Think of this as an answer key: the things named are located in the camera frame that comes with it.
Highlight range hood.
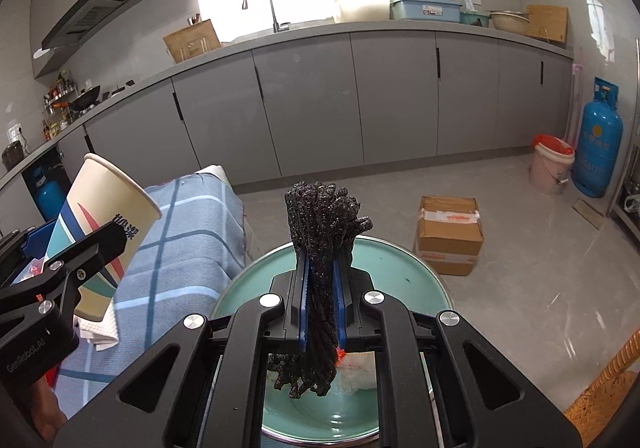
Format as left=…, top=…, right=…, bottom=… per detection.
left=41, top=0, right=143, bottom=52

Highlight wicker chair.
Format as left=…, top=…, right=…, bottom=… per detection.
left=562, top=328, right=640, bottom=434

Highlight striped paper cup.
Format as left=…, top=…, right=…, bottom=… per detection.
left=74, top=153, right=163, bottom=322

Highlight woven basket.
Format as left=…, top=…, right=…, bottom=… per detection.
left=489, top=11, right=532, bottom=36

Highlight large blue gas cylinder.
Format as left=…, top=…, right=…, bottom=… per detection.
left=571, top=77, right=624, bottom=199

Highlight white paper towel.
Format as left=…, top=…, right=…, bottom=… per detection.
left=75, top=311, right=121, bottom=352

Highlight pink mop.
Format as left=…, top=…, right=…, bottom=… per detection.
left=565, top=62, right=583, bottom=149

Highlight small blue gas cylinder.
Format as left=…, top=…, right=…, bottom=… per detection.
left=32, top=168, right=68, bottom=221

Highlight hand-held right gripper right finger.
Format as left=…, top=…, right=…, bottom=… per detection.
left=332, top=258, right=583, bottom=448

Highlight metal faucet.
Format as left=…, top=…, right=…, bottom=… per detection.
left=241, top=0, right=291, bottom=34

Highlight grey kitchen cabinets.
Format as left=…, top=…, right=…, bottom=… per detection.
left=0, top=23, right=576, bottom=249

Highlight black knotted rope bundle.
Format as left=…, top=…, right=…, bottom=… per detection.
left=267, top=181, right=373, bottom=399

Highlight wooden cutting board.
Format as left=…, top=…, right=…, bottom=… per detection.
left=525, top=5, right=569, bottom=43

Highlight blue dish rack box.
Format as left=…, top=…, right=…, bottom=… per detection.
left=387, top=0, right=463, bottom=24

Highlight flat cardboard piece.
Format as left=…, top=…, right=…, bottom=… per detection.
left=571, top=199, right=606, bottom=230

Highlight white plastic tub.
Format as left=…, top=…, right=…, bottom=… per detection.
left=334, top=0, right=392, bottom=24

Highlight red bucket liner bag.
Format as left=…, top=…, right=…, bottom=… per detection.
left=531, top=134, right=576, bottom=159

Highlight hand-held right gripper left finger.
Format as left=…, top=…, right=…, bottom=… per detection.
left=52, top=271, right=313, bottom=448

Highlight spice rack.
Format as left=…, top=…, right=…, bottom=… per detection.
left=41, top=71, right=76, bottom=139

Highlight pink bucket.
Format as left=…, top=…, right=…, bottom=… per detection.
left=529, top=134, right=576, bottom=196

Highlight green enamel basin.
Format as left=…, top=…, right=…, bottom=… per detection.
left=210, top=235, right=453, bottom=446

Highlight blue plaid cloth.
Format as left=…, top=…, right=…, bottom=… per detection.
left=47, top=173, right=256, bottom=421

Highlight black wok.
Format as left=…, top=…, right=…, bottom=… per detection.
left=52, top=86, right=102, bottom=112

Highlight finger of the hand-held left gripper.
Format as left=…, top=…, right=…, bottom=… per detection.
left=0, top=222, right=129, bottom=331
left=0, top=222, right=60, bottom=279

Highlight metal shelf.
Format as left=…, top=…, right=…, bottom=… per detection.
left=607, top=143, right=640, bottom=231

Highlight crumpled white plastic bag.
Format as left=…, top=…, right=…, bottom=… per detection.
left=334, top=352, right=377, bottom=394

